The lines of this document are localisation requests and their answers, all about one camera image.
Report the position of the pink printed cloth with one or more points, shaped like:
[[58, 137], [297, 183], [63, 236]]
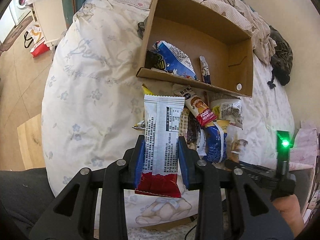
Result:
[[303, 145]]

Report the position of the light wooden board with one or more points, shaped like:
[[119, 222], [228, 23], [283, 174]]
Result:
[[31, 142]]

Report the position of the white washing machine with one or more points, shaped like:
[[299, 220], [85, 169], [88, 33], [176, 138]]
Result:
[[21, 5]]

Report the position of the beige checked duvet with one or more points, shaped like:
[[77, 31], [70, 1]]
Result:
[[225, 2]]

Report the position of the slim white and blue packet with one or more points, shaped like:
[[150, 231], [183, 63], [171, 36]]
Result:
[[205, 70]]

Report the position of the flat cardboard piece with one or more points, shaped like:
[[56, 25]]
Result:
[[167, 226]]

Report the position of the clear biscuit packet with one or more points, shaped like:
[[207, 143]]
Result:
[[228, 110]]

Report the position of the yellow and black packet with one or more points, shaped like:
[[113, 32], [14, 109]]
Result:
[[139, 126]]

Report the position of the blue and yellow snack packet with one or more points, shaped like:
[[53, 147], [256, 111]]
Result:
[[215, 142]]

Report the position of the white cabinet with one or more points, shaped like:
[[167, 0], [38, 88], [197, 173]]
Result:
[[47, 15]]

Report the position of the pink plaid snack packet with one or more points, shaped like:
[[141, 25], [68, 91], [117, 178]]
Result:
[[184, 122]]

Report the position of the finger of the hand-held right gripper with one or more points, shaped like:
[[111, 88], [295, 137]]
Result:
[[250, 170]]

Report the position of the grey cloth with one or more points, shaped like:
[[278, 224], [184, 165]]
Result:
[[142, 28]]

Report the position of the person's dark trouser leg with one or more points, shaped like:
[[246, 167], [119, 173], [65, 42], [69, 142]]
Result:
[[22, 195]]

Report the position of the dark brown bar packet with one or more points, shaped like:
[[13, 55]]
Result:
[[192, 130]]

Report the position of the brown cardboard box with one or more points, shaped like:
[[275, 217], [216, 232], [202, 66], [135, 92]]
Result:
[[200, 30]]

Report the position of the camouflage garment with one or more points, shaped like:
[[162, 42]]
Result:
[[281, 52]]

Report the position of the red and white shopping bag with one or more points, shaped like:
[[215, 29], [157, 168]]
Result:
[[37, 40]]

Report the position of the black snack packet green print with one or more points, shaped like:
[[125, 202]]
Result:
[[156, 61]]

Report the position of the blue and white snack bag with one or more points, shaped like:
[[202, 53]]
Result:
[[175, 57]]

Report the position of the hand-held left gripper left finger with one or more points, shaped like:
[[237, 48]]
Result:
[[140, 160]]

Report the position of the white and red snack packet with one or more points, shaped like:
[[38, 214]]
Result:
[[160, 135]]

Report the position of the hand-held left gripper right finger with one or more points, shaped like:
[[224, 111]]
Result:
[[183, 162]]

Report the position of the brown doormat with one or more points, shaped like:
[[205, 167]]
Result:
[[15, 32]]

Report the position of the teal headboard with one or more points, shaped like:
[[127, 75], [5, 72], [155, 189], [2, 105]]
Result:
[[67, 0]]

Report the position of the white cartoon packet red label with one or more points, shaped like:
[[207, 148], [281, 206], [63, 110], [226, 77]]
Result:
[[196, 105]]

